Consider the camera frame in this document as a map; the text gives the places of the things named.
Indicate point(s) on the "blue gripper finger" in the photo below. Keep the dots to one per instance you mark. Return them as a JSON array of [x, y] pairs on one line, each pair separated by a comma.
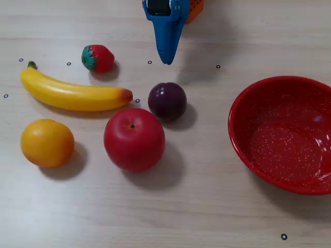
[[163, 38], [177, 33]]

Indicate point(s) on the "yellow toy banana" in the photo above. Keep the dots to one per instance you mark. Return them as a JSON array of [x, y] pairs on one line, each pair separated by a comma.
[[72, 95]]

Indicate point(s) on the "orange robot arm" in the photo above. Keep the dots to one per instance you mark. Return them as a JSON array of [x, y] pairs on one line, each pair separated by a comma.
[[194, 10]]

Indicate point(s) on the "red speckled bowl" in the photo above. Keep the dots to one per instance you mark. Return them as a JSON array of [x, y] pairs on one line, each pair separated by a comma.
[[284, 134]]

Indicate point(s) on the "dark purple toy plum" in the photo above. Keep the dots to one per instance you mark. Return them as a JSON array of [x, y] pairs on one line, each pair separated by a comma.
[[167, 101]]

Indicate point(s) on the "red toy strawberry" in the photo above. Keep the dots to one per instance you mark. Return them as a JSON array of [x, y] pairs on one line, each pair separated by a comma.
[[101, 58]]

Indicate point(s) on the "red toy apple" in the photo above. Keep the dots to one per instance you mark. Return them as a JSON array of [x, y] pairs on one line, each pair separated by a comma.
[[134, 139]]

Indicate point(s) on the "orange toy orange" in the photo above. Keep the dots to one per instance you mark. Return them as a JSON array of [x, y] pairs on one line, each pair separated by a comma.
[[47, 142]]

